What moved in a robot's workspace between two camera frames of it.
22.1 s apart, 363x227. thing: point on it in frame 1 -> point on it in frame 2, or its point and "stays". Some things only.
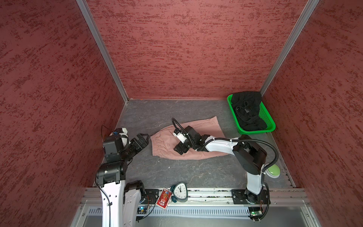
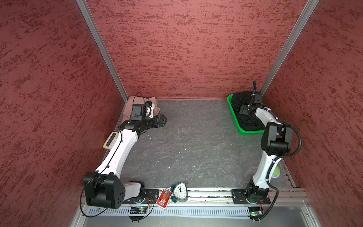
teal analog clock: [179, 192] stays
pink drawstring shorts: [163, 142] -> [140, 100]
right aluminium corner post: [306, 13] stays
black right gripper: [179, 146] -> [244, 109]
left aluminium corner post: [104, 50] stays
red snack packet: [164, 198] stays
